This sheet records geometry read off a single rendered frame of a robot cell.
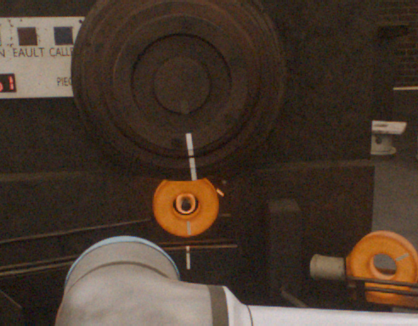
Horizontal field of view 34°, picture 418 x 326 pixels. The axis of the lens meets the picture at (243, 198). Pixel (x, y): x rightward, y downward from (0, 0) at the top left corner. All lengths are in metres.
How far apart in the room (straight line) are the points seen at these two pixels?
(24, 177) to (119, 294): 1.19
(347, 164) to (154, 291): 1.24
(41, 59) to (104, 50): 0.23
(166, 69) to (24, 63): 0.39
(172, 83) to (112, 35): 0.16
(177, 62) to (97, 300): 0.92
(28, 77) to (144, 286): 1.17
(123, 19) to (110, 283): 0.98
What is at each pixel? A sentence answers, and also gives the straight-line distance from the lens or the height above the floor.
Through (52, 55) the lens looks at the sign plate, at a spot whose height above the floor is 1.16.
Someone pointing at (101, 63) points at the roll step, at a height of 1.16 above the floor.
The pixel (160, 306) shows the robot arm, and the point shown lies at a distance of 0.54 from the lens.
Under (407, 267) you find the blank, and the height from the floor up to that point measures 0.72.
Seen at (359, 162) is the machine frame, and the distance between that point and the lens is 1.76.
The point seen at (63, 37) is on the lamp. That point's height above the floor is 1.20.
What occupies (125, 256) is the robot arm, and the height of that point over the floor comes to 1.09.
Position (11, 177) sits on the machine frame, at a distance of 1.74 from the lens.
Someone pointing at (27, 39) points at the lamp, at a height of 1.19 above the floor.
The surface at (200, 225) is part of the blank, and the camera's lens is 1.63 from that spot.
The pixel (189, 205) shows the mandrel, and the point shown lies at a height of 0.83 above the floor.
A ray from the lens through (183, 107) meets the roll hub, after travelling 1.44.
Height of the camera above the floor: 1.34
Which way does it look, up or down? 19 degrees down
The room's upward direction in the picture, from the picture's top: 1 degrees counter-clockwise
